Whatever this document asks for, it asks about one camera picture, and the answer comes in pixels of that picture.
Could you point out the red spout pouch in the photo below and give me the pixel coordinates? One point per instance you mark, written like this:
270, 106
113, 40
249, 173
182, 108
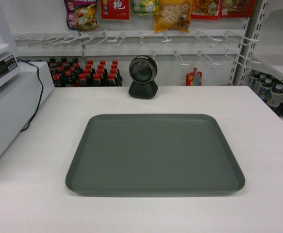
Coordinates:
194, 78

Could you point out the white checkout counter table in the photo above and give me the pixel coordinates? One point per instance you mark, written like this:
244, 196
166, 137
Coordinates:
34, 197

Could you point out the red packet hanging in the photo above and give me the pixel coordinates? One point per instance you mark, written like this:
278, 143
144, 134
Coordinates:
115, 9

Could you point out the green snack bag hanging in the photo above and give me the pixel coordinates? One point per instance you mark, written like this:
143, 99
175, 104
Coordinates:
145, 7

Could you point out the white cash drawer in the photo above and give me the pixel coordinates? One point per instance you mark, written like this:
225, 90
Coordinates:
20, 97

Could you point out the black round barcode scanner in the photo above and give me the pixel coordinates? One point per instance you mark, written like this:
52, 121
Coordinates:
143, 70

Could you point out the purple noodle bag hanging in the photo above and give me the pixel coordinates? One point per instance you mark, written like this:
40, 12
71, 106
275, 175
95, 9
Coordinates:
81, 15

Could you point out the grey rectangular serving tray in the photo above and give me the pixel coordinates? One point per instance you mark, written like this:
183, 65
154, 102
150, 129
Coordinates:
154, 155

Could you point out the red snack bag hanging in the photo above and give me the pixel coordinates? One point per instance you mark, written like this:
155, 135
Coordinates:
206, 9

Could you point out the yellow snack bag hanging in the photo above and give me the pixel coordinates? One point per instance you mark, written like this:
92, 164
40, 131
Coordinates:
173, 14

